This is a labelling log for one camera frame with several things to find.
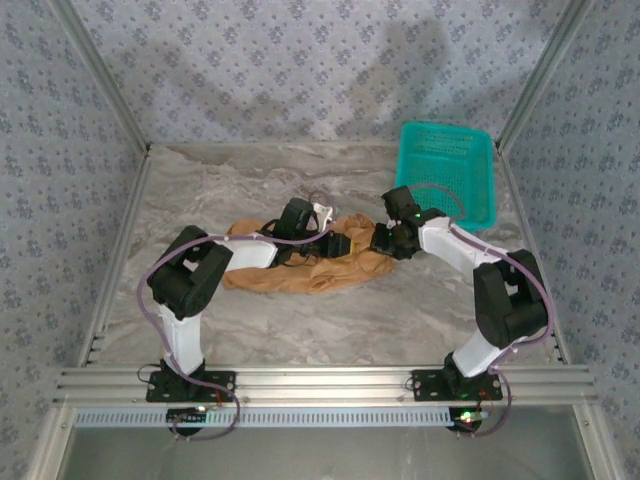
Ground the tan t-shirt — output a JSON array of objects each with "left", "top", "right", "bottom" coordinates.
[{"left": 221, "top": 212, "right": 396, "bottom": 295}]

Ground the teal plastic mesh basket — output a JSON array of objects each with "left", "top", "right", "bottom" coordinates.
[{"left": 393, "top": 121, "right": 499, "bottom": 234}]

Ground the black controller board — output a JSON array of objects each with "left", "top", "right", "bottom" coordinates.
[
  {"left": 166, "top": 405, "right": 210, "bottom": 432},
  {"left": 448, "top": 405, "right": 490, "bottom": 435}
]

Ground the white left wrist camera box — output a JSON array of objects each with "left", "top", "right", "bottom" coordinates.
[{"left": 310, "top": 201, "right": 337, "bottom": 225}]

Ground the aluminium table back rail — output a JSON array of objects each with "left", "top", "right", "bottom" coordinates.
[{"left": 149, "top": 141, "right": 404, "bottom": 150}]

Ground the aluminium table side rail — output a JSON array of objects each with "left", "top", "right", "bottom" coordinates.
[
  {"left": 79, "top": 147, "right": 154, "bottom": 369},
  {"left": 498, "top": 147, "right": 572, "bottom": 365}
]

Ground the aluminium mounting rail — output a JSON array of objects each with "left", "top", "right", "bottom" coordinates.
[{"left": 53, "top": 365, "right": 599, "bottom": 405}]

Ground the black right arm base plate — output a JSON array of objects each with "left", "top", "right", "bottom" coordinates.
[{"left": 410, "top": 368, "right": 504, "bottom": 403}]

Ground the grey slotted cable duct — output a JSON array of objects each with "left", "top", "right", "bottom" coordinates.
[{"left": 73, "top": 405, "right": 466, "bottom": 430}]

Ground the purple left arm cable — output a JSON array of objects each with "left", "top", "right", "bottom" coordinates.
[{"left": 137, "top": 188, "right": 342, "bottom": 442}]

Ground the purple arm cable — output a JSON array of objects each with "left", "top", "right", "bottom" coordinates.
[
  {"left": 137, "top": 188, "right": 342, "bottom": 442},
  {"left": 407, "top": 182, "right": 557, "bottom": 440}
]

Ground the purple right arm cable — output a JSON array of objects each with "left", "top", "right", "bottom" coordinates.
[{"left": 407, "top": 182, "right": 557, "bottom": 440}]

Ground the aluminium corner post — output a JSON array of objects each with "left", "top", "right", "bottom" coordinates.
[
  {"left": 496, "top": 0, "right": 599, "bottom": 151},
  {"left": 47, "top": 0, "right": 153, "bottom": 154}
]

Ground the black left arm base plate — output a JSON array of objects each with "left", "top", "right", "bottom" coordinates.
[{"left": 145, "top": 370, "right": 237, "bottom": 404}]

